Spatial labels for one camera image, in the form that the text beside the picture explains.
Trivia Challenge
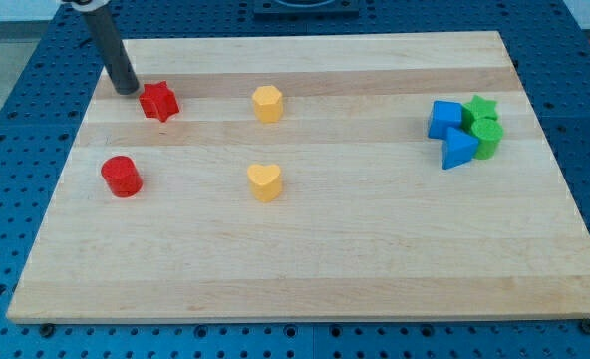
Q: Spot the white rod mount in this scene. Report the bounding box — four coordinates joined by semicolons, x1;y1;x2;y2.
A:
61;0;110;11

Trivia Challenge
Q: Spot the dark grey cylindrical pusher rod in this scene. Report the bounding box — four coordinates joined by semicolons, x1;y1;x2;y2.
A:
80;3;140;95

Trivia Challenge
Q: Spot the red star block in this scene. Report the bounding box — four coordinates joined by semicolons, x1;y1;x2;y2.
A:
139;81;179;123

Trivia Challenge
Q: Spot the yellow hexagon block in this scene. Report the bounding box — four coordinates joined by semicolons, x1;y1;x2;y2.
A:
252;85;284;123

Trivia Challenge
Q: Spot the green star block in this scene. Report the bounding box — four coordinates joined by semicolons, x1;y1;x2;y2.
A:
461;95;498;131

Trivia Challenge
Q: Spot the red cylinder block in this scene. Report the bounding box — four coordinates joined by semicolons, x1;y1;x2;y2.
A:
101;156;143;197

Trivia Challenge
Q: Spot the yellow heart block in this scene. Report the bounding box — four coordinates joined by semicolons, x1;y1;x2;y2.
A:
247;164;283;202

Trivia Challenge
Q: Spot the wooden board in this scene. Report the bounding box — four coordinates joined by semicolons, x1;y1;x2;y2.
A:
7;31;590;324

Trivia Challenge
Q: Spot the blue cube block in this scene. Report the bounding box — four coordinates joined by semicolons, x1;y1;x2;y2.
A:
428;101;462;140

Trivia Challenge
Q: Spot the blue triangle block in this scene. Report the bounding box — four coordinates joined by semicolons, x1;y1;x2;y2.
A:
441;128;479;170

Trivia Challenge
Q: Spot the green cylinder block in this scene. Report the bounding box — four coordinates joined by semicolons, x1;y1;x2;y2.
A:
470;118;504;160

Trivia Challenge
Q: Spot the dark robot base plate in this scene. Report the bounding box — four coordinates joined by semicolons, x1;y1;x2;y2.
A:
252;0;360;19

